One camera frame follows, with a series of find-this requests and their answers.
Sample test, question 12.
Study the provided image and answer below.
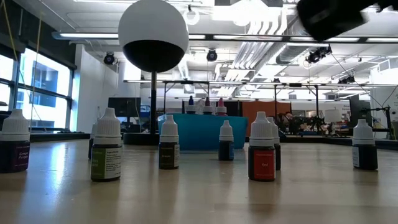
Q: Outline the large pink food coloring bottle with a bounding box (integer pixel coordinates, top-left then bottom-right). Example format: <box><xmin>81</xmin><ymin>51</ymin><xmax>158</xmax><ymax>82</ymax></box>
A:
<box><xmin>215</xmin><ymin>97</ymin><xmax>228</xmax><ymax>117</ymax></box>

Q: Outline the small lime green label bottle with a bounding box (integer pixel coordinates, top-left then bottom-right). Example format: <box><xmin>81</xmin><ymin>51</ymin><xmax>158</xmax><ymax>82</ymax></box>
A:
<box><xmin>90</xmin><ymin>107</ymin><xmax>123</xmax><ymax>182</ymax></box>

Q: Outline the small blue food coloring bottle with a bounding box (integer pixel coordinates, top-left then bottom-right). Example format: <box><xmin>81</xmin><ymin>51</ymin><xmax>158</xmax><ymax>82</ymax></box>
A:
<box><xmin>218</xmin><ymin>119</ymin><xmax>235</xmax><ymax>162</ymax></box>

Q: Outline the black computer monitor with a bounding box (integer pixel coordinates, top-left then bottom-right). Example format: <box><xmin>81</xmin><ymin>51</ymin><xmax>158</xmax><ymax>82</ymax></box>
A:
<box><xmin>108</xmin><ymin>96</ymin><xmax>142</xmax><ymax>118</ymax></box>

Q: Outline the orange partition panel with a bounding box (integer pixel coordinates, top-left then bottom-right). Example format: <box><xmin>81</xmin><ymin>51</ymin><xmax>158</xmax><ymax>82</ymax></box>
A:
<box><xmin>242</xmin><ymin>100</ymin><xmax>292</xmax><ymax>137</ymax></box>

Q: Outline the teal plastic bin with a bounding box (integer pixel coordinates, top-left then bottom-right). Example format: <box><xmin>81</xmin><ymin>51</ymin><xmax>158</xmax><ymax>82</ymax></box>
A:
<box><xmin>157</xmin><ymin>113</ymin><xmax>249</xmax><ymax>151</ymax></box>

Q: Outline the large purple food coloring bottle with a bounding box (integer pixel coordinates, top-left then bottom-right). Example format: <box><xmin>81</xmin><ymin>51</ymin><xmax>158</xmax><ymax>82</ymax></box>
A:
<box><xmin>202</xmin><ymin>96</ymin><xmax>214</xmax><ymax>115</ymax></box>

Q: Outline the small purple food coloring bottle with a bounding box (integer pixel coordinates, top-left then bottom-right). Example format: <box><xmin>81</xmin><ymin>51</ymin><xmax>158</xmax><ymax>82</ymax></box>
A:
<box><xmin>0</xmin><ymin>108</ymin><xmax>31</xmax><ymax>174</ymax></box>

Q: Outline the person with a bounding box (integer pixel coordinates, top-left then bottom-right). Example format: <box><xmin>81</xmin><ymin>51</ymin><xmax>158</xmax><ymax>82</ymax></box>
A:
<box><xmin>281</xmin><ymin>111</ymin><xmax>296</xmax><ymax>134</ymax></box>

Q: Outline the small dark green coloring bottle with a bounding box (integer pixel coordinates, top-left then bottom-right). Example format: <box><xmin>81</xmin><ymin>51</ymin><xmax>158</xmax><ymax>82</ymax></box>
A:
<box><xmin>88</xmin><ymin>122</ymin><xmax>98</xmax><ymax>160</ymax></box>

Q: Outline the small brown food coloring bottle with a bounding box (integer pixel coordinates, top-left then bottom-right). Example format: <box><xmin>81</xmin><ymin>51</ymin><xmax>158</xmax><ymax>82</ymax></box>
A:
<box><xmin>158</xmin><ymin>114</ymin><xmax>180</xmax><ymax>170</ymax></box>

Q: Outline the small navy food coloring bottle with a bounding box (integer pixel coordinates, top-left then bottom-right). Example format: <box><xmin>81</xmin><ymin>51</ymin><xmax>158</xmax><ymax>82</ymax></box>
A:
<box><xmin>351</xmin><ymin>118</ymin><xmax>379</xmax><ymax>171</ymax></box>

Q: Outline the small red food coloring bottle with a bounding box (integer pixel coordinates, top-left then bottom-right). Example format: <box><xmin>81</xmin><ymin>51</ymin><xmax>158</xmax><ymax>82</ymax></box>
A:
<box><xmin>248</xmin><ymin>111</ymin><xmax>277</xmax><ymax>182</ymax></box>

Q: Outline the white ring ceiling fixture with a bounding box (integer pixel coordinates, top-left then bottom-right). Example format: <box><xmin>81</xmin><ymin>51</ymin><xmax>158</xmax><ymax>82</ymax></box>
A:
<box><xmin>183</xmin><ymin>7</ymin><xmax>201</xmax><ymax>26</ymax></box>

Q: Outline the small black food coloring bottle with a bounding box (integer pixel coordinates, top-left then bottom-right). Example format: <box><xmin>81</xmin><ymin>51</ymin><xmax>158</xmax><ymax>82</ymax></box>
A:
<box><xmin>267</xmin><ymin>116</ymin><xmax>282</xmax><ymax>171</ymax></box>

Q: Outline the white globe lamp black base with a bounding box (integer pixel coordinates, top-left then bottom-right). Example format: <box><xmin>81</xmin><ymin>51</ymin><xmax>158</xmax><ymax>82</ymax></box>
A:
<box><xmin>118</xmin><ymin>0</ymin><xmax>190</xmax><ymax>146</ymax></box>

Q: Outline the small white shade lamp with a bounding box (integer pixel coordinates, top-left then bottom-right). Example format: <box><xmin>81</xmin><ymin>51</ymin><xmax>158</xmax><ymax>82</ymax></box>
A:
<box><xmin>323</xmin><ymin>108</ymin><xmax>343</xmax><ymax>134</ymax></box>

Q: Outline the large blue food coloring bottle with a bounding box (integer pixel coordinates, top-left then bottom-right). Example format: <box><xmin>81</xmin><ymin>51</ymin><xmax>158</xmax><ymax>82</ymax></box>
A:
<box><xmin>185</xmin><ymin>95</ymin><xmax>197</xmax><ymax>115</ymax></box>

